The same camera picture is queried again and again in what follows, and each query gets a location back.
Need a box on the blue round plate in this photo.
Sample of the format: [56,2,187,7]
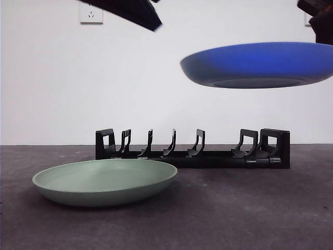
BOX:
[180,41,333,90]

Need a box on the green round plate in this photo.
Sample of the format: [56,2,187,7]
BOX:
[32,159,178,208]

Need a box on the black plastic plate rack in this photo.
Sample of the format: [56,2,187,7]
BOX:
[95,128,291,170]

